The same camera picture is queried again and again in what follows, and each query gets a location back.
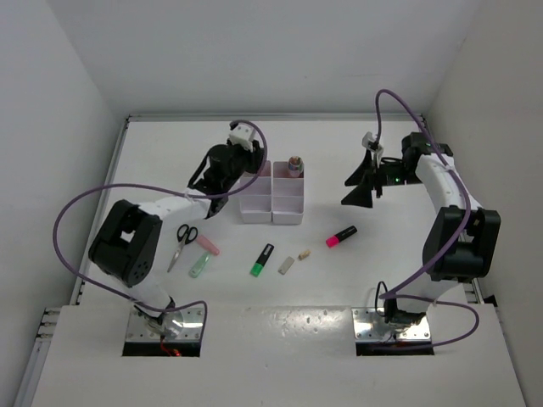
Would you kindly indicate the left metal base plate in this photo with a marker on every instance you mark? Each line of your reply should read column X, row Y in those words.
column 180, row 327

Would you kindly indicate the left white organizer box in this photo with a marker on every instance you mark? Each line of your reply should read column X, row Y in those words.
column 255, row 202

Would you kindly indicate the clear tube of colored pens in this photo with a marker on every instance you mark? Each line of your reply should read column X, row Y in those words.
column 295, row 167

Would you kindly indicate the white organizer box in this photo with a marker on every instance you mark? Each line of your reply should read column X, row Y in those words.
column 287, row 196
column 255, row 202

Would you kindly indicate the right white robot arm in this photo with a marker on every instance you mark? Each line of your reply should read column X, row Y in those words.
column 461, row 242

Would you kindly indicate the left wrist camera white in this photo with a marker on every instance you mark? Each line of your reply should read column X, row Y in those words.
column 242, row 135

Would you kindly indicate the black handled scissors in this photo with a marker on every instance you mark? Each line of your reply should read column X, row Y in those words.
column 185, row 235

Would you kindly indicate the pink correction tape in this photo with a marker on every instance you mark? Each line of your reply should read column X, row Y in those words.
column 207, row 245

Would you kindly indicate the pink black highlighter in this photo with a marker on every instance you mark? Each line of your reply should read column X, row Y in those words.
column 341, row 236

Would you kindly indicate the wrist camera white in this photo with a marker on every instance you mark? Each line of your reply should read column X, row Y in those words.
column 370, row 143
column 242, row 135

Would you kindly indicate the green correction tape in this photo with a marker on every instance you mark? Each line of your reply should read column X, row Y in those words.
column 200, row 264

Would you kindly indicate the small tan eraser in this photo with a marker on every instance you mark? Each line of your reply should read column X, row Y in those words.
column 304, row 255

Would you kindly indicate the right white organizer box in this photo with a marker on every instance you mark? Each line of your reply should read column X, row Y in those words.
column 287, row 196

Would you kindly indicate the green black highlighter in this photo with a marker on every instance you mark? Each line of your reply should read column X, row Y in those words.
column 262, row 260

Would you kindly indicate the grey eraser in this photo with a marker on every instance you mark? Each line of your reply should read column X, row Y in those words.
column 286, row 265

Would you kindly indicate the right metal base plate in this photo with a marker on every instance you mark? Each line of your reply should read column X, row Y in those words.
column 370, row 327

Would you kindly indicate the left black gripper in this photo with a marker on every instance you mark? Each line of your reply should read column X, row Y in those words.
column 253, row 158

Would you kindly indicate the metal base plate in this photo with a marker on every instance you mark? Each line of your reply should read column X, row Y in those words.
column 370, row 327
column 180, row 327

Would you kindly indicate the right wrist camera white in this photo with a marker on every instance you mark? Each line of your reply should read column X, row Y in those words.
column 370, row 143

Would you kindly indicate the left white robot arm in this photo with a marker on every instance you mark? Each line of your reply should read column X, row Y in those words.
column 137, row 241

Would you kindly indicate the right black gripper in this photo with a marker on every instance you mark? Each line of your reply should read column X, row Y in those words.
column 362, row 194

